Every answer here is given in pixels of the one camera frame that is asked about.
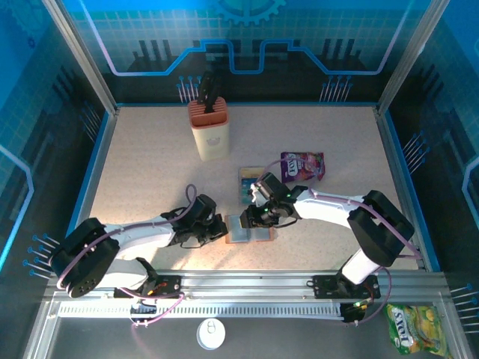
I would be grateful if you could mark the brown leather card holder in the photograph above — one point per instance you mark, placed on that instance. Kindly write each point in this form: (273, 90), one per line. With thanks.
(265, 235)

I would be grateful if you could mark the blue card white print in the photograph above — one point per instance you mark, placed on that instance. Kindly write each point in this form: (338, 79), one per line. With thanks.
(247, 183)

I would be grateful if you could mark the pale yellow card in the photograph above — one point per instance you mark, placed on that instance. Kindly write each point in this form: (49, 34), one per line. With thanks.
(250, 173)

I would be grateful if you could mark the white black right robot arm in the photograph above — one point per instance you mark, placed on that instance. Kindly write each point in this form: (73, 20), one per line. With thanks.
(325, 205)

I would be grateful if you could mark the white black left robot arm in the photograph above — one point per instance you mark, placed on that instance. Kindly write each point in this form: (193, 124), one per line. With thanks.
(142, 235)

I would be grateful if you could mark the clear acrylic card stand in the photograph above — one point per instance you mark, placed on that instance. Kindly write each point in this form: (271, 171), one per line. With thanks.
(240, 183)

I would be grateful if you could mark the purple candy bag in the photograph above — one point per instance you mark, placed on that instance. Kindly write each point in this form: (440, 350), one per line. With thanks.
(303, 168)

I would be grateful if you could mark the beige terracotta knife block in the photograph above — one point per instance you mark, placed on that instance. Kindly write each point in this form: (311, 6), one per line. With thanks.
(211, 142)

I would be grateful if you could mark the white round can lid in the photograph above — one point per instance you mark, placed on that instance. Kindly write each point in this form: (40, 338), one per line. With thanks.
(211, 338)

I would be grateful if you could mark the black electronics module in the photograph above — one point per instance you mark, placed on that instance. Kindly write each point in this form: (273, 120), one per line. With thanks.
(353, 312)

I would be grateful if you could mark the yellow green candy bag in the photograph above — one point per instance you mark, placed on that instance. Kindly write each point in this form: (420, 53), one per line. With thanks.
(415, 329)

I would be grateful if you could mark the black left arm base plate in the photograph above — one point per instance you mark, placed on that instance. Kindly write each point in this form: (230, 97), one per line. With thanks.
(172, 286)

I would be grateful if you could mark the aluminium cross rail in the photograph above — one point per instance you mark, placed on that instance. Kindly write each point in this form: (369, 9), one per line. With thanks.
(243, 284)

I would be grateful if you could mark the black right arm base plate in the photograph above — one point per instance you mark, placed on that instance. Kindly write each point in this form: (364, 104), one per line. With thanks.
(323, 286)

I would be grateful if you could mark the aluminium table side rail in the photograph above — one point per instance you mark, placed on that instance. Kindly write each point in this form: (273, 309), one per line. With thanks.
(398, 168)
(98, 168)

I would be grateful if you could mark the aluminium frame post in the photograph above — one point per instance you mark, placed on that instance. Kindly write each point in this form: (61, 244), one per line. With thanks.
(411, 56)
(83, 56)

